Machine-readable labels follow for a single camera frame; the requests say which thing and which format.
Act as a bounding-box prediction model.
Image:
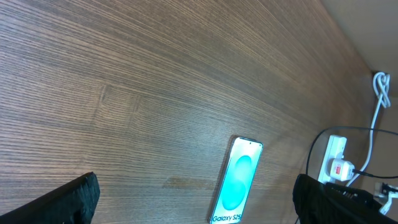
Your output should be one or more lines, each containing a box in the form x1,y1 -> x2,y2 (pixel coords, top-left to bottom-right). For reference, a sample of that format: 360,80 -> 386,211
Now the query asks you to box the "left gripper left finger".
1,172 -> 100,224

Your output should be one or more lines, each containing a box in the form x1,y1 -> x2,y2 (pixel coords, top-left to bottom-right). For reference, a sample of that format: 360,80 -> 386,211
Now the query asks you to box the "white cables top corner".
345,71 -> 392,187

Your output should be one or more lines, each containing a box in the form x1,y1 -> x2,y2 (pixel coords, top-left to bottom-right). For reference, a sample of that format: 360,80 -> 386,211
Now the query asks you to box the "white charger plug adapter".
330,159 -> 355,182

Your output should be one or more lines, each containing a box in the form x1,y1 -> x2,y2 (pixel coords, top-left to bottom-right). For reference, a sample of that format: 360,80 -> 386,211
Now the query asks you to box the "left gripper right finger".
292,174 -> 397,224

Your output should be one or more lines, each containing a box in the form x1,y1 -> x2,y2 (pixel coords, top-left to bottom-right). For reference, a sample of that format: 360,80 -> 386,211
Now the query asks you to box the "turquoise Galaxy smartphone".
209,137 -> 264,224

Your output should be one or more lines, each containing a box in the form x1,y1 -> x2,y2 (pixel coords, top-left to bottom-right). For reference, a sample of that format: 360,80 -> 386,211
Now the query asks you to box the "black charging cable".
305,126 -> 398,180

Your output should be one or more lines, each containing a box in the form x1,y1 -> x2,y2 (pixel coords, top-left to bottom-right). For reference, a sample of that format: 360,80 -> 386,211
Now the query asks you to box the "white power strip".
318,135 -> 347,184

